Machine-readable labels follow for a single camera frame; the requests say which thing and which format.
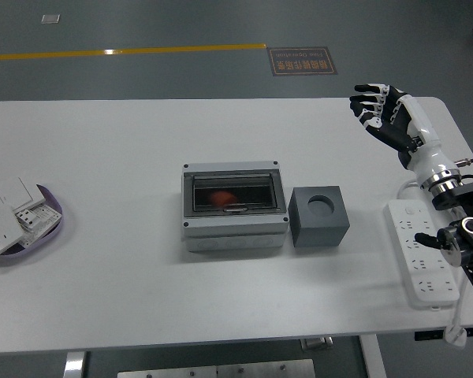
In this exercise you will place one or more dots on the white power strip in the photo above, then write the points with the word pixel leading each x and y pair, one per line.
pixel 410 220

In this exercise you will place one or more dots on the small white terminal module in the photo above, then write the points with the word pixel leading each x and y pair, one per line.
pixel 27 219

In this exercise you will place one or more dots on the small metal floor plate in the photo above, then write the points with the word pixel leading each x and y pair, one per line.
pixel 50 18

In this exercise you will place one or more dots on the grey cube with round hole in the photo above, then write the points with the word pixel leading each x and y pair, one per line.
pixel 319 232

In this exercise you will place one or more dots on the black table control box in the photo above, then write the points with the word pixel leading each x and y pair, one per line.
pixel 427 336

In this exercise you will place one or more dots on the clear grey-framed box lid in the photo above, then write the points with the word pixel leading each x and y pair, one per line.
pixel 189 197

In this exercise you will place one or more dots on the white wall socket panel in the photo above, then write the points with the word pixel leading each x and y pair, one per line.
pixel 0 236

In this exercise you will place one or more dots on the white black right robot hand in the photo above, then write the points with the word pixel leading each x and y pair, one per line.
pixel 421 134

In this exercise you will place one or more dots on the purple tray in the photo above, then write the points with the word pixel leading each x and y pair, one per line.
pixel 51 232

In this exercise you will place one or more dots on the metal table bracket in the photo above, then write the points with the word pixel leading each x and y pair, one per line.
pixel 317 342

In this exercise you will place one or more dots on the grey plastic junction box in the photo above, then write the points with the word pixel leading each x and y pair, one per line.
pixel 236 232

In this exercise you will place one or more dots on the white table leg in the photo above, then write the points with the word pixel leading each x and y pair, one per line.
pixel 74 366
pixel 372 358

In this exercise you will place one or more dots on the metal base plate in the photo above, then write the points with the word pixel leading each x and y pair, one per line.
pixel 220 370

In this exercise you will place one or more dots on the orange cylinder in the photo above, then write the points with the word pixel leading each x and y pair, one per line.
pixel 222 197

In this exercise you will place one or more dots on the white wall switch panel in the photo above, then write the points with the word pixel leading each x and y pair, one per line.
pixel 16 191

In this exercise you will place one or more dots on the white perforated plate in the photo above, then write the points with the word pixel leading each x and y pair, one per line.
pixel 47 216

